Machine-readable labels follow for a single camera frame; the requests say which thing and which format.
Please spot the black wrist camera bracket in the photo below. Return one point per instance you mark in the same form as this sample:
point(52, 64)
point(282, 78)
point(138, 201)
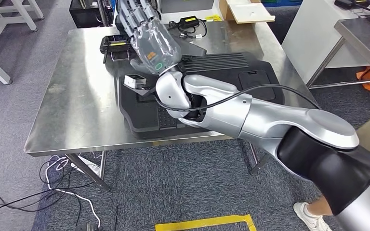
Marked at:
point(145, 92)

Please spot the large black moulded panel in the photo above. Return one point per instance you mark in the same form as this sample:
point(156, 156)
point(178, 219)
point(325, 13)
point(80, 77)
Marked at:
point(223, 68)

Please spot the cardboard box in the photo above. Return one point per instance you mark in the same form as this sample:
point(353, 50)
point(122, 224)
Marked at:
point(252, 12)

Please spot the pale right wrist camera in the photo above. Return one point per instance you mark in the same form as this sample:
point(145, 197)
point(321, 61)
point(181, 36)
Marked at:
point(135, 81)

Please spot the yellow tag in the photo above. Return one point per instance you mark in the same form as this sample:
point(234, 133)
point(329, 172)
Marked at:
point(213, 18)

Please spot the white cabinet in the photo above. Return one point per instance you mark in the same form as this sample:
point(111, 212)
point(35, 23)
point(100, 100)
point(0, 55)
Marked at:
point(309, 41)

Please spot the black charger yellow label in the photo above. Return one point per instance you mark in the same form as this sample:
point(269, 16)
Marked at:
point(188, 21)
point(347, 3)

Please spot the black equipment box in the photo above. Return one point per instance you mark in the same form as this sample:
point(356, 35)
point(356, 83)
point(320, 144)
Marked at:
point(86, 16)

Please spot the white power strip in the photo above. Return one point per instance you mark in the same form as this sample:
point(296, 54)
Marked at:
point(87, 166)

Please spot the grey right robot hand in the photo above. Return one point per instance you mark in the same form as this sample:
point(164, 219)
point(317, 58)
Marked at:
point(156, 47)

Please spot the grey box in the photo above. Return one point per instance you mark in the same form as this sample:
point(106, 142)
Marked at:
point(188, 5)

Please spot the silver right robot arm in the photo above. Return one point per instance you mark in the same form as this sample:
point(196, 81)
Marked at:
point(268, 121)

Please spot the yellow floor tape square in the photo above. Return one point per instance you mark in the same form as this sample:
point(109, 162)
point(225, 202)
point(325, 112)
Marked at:
point(204, 221)

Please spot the stainless steel table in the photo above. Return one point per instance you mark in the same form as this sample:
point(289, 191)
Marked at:
point(363, 38)
point(76, 95)

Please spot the person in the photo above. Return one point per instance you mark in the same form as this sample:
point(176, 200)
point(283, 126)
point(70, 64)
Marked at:
point(309, 220)

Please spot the black remote controller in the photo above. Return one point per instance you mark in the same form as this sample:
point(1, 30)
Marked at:
point(113, 39)

